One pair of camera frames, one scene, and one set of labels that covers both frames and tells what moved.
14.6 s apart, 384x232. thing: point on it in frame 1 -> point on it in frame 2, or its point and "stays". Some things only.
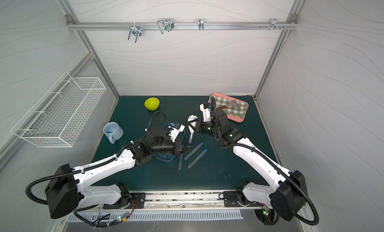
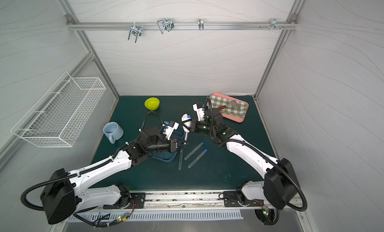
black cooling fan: x=267 y=216 stays
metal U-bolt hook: x=136 y=31 stays
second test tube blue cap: x=197 y=158 stays
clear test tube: x=191 y=138 -> x=186 y=133
